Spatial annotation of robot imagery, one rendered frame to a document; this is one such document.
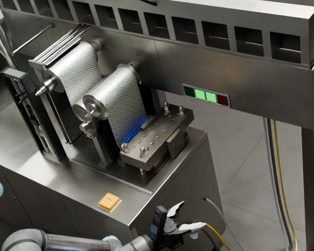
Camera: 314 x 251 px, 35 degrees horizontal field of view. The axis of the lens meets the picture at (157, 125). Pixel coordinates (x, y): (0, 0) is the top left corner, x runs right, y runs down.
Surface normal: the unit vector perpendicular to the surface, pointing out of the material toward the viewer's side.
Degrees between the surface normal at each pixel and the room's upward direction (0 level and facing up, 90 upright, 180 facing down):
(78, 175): 0
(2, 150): 0
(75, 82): 92
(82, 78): 92
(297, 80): 90
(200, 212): 90
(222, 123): 0
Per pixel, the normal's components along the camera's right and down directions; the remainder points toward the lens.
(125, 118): 0.79, 0.25
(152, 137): -0.22, -0.75
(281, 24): -0.58, 0.62
